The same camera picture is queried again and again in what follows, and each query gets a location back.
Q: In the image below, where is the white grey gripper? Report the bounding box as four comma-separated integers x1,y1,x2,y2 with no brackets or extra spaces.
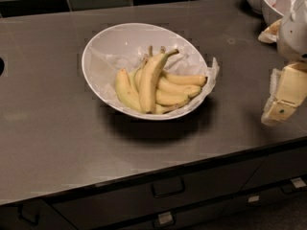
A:
258,0,307,127

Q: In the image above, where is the lower right yellow banana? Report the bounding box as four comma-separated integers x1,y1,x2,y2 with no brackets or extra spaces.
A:
155,89,190,105

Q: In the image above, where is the large front yellow banana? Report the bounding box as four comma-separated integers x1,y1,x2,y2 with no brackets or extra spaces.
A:
139,47,179,114

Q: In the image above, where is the bottom small yellow banana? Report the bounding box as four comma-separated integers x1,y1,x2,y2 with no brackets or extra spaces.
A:
154,101,188,114

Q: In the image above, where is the right dark drawer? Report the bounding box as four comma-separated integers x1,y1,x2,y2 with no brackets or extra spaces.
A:
243,147,307,190

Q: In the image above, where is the dark lower drawer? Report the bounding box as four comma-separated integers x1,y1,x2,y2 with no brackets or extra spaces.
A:
121,184,307,230

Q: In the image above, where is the dark drawer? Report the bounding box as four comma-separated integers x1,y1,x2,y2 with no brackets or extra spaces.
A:
121,184,307,230
243,147,307,190
54,158,262,230

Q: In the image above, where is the top right yellow banana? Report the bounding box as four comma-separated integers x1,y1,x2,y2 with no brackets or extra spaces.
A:
162,71,207,87

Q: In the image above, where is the left dark cabinet door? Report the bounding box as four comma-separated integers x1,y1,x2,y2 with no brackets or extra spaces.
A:
0,199,76,230

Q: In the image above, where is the large white bowl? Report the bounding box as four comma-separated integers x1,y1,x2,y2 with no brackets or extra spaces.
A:
81,22,209,122

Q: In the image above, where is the left black handle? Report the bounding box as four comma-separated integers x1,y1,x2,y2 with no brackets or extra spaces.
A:
17,204,39,227

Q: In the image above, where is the middle right yellow banana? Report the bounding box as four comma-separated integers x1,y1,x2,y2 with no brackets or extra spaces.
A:
156,77,201,98

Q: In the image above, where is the left yellow banana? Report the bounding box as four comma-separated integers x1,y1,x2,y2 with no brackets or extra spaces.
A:
115,68,141,112

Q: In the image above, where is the dark upper drawer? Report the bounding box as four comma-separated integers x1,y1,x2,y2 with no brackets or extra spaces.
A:
54,158,262,230

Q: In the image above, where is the black upper drawer handle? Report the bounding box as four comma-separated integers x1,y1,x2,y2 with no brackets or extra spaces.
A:
151,177,185,198

